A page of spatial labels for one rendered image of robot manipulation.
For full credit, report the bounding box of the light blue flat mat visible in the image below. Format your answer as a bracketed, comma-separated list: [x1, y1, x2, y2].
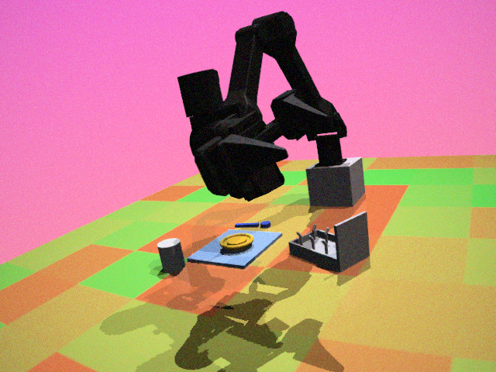
[187, 229, 283, 269]

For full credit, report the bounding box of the dark grey dish rack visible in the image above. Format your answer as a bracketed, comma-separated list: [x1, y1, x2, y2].
[288, 211, 370, 273]

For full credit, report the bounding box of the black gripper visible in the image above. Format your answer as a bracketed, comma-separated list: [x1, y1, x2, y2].
[194, 89, 330, 196]

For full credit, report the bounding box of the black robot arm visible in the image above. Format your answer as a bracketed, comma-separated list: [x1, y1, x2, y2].
[177, 11, 347, 202]

